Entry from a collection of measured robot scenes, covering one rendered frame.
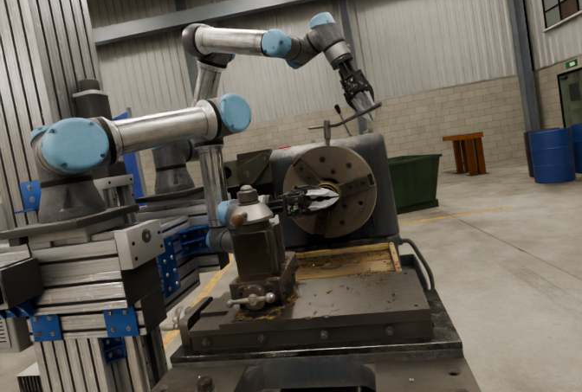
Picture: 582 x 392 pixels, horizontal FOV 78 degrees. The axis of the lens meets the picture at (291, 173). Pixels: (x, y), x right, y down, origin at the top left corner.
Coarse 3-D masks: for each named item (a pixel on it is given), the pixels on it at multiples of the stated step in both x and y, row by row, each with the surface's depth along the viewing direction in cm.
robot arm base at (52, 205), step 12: (60, 180) 86; (72, 180) 88; (84, 180) 90; (48, 192) 86; (60, 192) 86; (72, 192) 87; (84, 192) 89; (96, 192) 93; (48, 204) 85; (60, 204) 85; (72, 204) 87; (84, 204) 88; (96, 204) 90; (48, 216) 85; (60, 216) 85; (72, 216) 86
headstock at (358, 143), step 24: (312, 144) 140; (336, 144) 135; (360, 144) 133; (384, 144) 132; (288, 168) 138; (384, 168) 131; (384, 192) 132; (384, 216) 133; (288, 240) 140; (312, 240) 139; (336, 240) 137
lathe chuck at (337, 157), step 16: (304, 160) 121; (320, 160) 120; (336, 160) 119; (352, 160) 118; (288, 176) 122; (320, 176) 120; (336, 176) 119; (352, 176) 118; (368, 192) 118; (336, 208) 120; (352, 208) 119; (368, 208) 118; (304, 224) 123; (336, 224) 121; (352, 224) 120
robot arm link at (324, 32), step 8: (320, 16) 109; (328, 16) 110; (312, 24) 111; (320, 24) 109; (328, 24) 109; (336, 24) 111; (312, 32) 112; (320, 32) 110; (328, 32) 109; (336, 32) 110; (312, 40) 112; (320, 40) 111; (328, 40) 109; (336, 40) 109; (344, 40) 111; (320, 48) 113
